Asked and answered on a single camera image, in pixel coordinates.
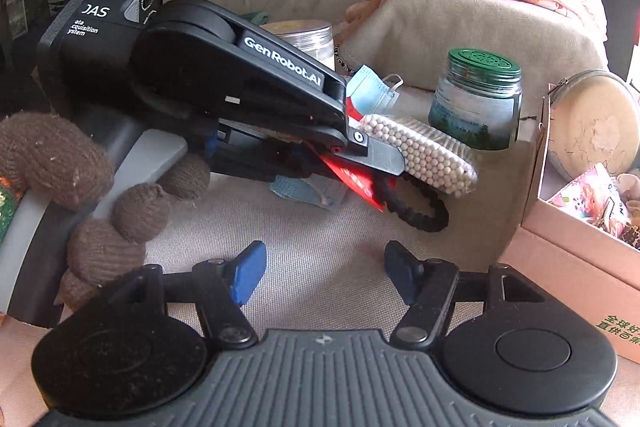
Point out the pink cardboard box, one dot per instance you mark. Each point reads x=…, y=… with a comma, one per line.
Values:
x=565, y=267

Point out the red packet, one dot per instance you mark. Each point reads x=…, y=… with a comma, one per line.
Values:
x=357, y=182

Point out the blue face mask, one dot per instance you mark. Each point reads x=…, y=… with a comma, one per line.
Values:
x=370, y=89

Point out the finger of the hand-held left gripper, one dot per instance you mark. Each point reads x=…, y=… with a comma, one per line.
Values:
x=260, y=157
x=340, y=117

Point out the beige sofa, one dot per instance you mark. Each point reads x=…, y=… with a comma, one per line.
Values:
x=450, y=37

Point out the person's left hand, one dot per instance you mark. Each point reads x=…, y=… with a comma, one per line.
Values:
x=50, y=157

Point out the green cloth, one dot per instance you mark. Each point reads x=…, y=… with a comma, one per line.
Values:
x=257, y=17

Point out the white beaded pouch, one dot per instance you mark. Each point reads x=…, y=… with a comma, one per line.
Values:
x=430, y=152

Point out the colourful tissue packet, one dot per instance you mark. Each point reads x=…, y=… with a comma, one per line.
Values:
x=585, y=197

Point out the glass jar with green lid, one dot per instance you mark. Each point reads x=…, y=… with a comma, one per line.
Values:
x=475, y=107

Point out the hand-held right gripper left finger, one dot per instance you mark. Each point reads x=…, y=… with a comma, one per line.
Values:
x=250, y=274

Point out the light blue fabric piece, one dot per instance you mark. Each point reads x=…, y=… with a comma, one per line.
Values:
x=300, y=194

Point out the beige oval zip pouch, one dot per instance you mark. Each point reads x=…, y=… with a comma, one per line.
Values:
x=595, y=122

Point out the clear jar with flower label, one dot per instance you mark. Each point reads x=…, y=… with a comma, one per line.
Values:
x=305, y=42

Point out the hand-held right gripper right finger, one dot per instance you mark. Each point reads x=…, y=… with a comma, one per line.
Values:
x=400, y=272

